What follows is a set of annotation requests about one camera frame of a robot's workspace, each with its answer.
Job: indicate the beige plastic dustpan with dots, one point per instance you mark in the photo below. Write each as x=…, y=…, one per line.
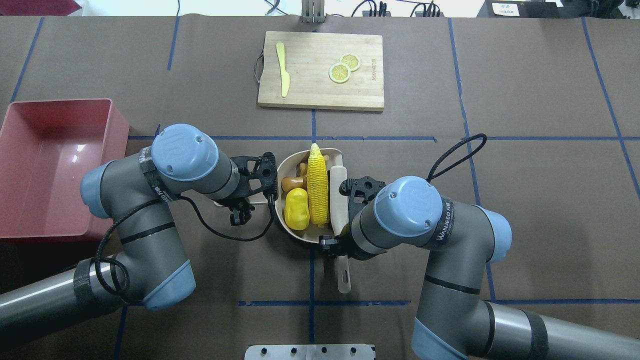
x=312, y=232

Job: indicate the pink plastic bin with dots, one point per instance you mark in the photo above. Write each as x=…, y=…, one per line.
x=46, y=147

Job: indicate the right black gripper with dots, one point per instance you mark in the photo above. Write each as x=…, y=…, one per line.
x=328, y=244

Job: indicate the beige hand brush black bristles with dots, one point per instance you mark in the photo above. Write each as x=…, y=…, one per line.
x=339, y=217

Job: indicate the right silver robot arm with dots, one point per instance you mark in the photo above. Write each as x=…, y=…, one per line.
x=452, y=321

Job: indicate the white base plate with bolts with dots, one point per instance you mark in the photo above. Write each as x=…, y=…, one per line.
x=343, y=351

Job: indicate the wooden cutting board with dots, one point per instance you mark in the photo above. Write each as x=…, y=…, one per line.
x=309, y=56

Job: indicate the lemon slice near board edge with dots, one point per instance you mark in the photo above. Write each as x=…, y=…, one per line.
x=351, y=60

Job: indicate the lemon slice near board centre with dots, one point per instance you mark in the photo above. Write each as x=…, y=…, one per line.
x=339, y=73

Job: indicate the yellow plastic toy knife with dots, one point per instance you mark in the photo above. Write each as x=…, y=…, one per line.
x=285, y=78

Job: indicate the pink cloth on stand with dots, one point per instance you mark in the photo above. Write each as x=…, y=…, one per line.
x=38, y=7

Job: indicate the brown toy ginger root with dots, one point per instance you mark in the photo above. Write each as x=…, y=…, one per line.
x=293, y=171

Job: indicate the aluminium frame post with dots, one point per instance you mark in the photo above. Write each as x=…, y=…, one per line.
x=313, y=11

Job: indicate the yellow toy corn cob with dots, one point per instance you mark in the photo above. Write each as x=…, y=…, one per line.
x=318, y=187

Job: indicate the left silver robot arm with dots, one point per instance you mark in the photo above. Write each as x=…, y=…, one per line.
x=140, y=258

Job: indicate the black rectangular box device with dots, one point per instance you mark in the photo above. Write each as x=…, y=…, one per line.
x=519, y=9

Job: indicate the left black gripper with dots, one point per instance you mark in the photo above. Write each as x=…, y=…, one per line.
x=240, y=215

